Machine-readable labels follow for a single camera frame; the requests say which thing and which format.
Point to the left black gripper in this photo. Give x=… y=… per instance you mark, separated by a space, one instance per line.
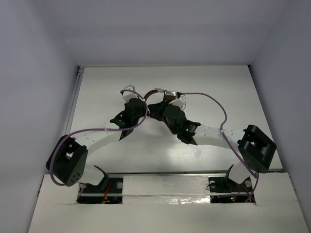
x=137 y=104

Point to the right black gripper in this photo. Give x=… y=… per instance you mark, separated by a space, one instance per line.
x=157 y=109

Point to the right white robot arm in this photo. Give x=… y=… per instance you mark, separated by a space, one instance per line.
x=254 y=149

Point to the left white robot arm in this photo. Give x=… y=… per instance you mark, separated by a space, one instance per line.
x=67 y=163

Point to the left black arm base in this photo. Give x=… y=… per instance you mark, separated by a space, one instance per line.
x=107 y=191

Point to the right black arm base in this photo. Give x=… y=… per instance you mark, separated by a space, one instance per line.
x=223 y=190

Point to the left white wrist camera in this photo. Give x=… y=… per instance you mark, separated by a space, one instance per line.
x=127 y=93

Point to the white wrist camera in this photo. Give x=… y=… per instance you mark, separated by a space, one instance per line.
x=179 y=102
x=127 y=93

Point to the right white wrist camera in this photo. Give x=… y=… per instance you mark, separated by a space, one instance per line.
x=179 y=102

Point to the aluminium rail left side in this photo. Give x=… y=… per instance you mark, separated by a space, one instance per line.
x=72 y=105

